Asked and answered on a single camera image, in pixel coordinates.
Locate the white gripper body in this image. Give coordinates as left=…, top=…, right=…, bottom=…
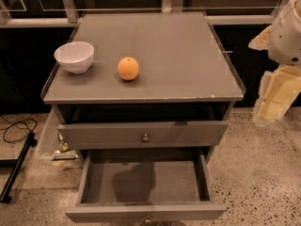
left=252, top=64, right=301, bottom=127

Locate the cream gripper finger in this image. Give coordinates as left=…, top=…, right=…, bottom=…
left=248, top=25, right=271, bottom=51

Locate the grey drawer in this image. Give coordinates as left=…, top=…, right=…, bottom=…
left=65, top=148, right=226, bottom=223
left=58, top=121, right=228, bottom=150

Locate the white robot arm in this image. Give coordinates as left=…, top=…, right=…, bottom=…
left=248, top=0, right=301, bottom=127

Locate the grey top drawer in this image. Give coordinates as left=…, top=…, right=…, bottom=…
left=58, top=121, right=228, bottom=150

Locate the orange fruit on cabinet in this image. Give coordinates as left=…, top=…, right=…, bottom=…
left=118, top=57, right=139, bottom=81

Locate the grey wooden cabinet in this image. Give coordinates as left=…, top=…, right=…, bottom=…
left=40, top=11, right=246, bottom=162

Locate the white ceramic bowl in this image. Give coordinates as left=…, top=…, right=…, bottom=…
left=54, top=41, right=95, bottom=74

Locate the clear plastic bin with items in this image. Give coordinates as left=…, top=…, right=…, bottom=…
left=35, top=111, right=81, bottom=161

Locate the black metal stand leg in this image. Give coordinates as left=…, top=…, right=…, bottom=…
left=0, top=132, right=38, bottom=203

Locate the metal window frame rail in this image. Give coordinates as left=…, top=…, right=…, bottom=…
left=0, top=0, right=289, bottom=27

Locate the black cable on floor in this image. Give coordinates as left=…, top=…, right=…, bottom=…
left=0, top=115, right=39, bottom=144

